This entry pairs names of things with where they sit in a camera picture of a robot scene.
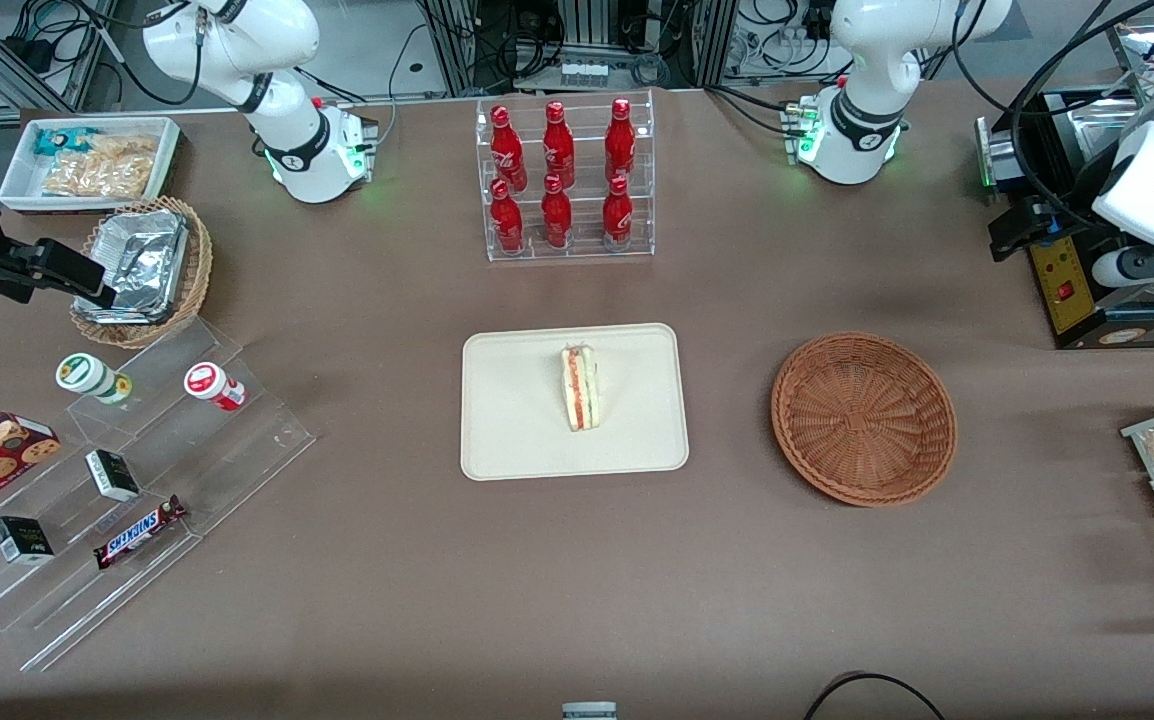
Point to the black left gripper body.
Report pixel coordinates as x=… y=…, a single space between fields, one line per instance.
x=1065 y=205

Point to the triangular sandwich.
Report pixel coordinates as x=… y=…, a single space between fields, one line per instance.
x=580 y=390

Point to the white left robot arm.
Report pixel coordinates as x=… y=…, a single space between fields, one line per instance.
x=867 y=120

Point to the light tan wicker basket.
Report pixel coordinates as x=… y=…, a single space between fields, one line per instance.
x=200 y=270

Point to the brown round wicker basket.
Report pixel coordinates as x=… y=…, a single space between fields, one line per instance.
x=862 y=420

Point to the beige plastic tray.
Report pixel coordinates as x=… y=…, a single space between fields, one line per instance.
x=507 y=410

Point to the black machine with yellow panel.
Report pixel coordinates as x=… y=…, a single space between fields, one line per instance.
x=1067 y=290

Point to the white rectangular plastic bin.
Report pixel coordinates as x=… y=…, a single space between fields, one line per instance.
x=17 y=185

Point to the stack of foil trays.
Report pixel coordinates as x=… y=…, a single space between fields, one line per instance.
x=142 y=265

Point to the clear bag of chips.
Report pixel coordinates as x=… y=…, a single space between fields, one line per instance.
x=127 y=148
x=97 y=178

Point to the green lid white cup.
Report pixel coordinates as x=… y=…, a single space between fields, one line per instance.
x=87 y=374

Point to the teal snack packet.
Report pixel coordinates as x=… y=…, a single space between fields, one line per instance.
x=57 y=138

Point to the red lid white cup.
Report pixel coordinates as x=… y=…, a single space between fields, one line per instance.
x=209 y=383

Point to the small black carton box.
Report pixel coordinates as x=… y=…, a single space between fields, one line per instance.
x=113 y=475
x=22 y=540

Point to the clear acrylic stepped shelf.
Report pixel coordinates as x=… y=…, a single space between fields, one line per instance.
x=237 y=450

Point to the snickers chocolate bar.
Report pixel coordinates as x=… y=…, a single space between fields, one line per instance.
x=137 y=532

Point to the red cola bottle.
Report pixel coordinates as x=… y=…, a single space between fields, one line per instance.
x=617 y=215
x=558 y=150
x=506 y=222
x=507 y=155
x=556 y=218
x=620 y=145

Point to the clear acrylic bottle rack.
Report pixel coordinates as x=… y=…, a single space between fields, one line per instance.
x=587 y=245

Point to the aluminium profile frame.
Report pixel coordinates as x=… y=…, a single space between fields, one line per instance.
x=457 y=45

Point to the grey metal bracket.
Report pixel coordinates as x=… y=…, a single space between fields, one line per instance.
x=589 y=711

